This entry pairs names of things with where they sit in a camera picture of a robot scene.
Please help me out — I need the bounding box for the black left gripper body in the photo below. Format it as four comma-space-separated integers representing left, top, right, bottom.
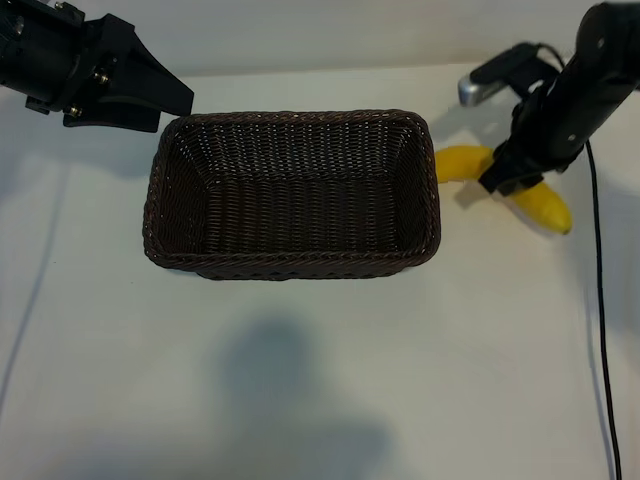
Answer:
0, 0, 136, 127

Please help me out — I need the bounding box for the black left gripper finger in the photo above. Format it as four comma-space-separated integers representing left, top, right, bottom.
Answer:
63, 97, 162, 135
116, 37, 196, 116

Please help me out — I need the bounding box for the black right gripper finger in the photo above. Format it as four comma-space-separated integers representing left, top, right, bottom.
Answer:
478, 147, 524, 195
499, 173, 545, 197

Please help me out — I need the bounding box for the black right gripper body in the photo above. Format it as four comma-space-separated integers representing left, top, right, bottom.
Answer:
494, 2, 640, 176

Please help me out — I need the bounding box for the yellow banana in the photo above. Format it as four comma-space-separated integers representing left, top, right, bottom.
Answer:
433, 144, 574, 235

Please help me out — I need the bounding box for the dark brown wicker basket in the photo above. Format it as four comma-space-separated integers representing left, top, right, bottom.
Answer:
141, 108, 442, 282

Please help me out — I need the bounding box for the long black cable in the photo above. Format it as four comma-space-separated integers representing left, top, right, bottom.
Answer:
583, 139, 624, 480

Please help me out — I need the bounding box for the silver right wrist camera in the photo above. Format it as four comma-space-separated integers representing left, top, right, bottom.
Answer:
457, 43, 556, 107

